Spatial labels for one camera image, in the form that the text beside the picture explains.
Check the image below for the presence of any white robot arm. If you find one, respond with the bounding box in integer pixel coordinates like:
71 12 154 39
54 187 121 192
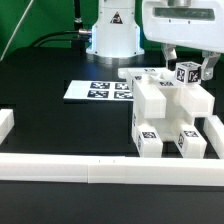
87 0 224 80

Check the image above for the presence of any black cable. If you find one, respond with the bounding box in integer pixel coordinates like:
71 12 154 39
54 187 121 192
29 30 92 48

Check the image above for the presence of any white chair seat block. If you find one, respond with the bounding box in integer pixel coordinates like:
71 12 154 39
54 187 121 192
132 101 195 142

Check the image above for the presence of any white cable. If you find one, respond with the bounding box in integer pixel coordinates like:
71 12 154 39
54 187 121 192
0 0 36 61

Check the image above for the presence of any white tagged cube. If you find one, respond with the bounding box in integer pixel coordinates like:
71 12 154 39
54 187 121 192
175 61 201 85

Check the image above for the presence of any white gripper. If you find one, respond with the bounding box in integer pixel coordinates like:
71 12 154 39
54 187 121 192
142 0 224 81

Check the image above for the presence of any white chair back frame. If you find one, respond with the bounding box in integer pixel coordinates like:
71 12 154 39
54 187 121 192
118 67 215 119

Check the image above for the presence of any white marker base sheet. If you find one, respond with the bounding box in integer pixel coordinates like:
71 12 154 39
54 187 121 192
64 80 133 101

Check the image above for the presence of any white U-shaped fence frame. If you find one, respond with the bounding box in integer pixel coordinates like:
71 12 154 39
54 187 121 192
0 108 224 187

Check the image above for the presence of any black pole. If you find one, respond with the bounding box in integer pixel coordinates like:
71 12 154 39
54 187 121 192
74 0 83 30

